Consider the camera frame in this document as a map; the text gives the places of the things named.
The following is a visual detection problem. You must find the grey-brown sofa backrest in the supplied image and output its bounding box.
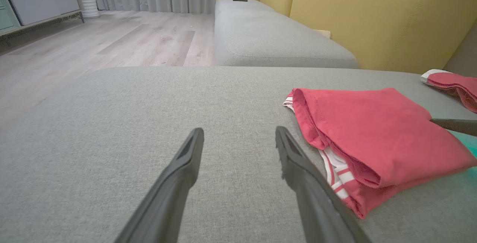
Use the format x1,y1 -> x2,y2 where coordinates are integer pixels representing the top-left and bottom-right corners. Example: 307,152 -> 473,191
443,21 -> 477,78

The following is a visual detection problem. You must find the small grey sofa seat cushion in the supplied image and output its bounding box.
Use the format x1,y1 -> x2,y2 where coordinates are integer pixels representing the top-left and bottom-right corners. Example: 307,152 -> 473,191
214,0 -> 359,69

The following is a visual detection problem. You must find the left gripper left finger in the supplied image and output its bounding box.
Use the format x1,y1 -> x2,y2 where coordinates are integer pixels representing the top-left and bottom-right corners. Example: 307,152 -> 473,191
114,127 -> 205,243

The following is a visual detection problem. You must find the red garment with white band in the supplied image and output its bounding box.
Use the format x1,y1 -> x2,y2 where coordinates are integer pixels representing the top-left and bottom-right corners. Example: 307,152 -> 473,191
420,69 -> 477,114

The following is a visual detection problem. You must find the white ribbed container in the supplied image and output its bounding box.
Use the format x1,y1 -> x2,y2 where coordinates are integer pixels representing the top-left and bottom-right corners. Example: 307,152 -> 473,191
78,0 -> 100,19

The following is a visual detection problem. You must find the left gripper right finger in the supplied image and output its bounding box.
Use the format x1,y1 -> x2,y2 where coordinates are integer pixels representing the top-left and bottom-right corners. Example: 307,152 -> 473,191
275,126 -> 373,243

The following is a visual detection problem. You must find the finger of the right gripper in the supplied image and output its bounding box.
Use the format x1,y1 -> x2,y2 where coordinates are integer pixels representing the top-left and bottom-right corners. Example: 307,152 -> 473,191
430,118 -> 477,138

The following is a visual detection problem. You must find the red garment with striped trim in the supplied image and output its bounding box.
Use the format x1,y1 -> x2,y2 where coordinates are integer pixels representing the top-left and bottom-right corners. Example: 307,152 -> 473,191
282,87 -> 477,220

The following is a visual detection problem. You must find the grey media cabinet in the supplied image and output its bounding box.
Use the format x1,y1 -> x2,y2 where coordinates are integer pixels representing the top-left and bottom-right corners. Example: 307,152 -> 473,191
0,0 -> 85,38

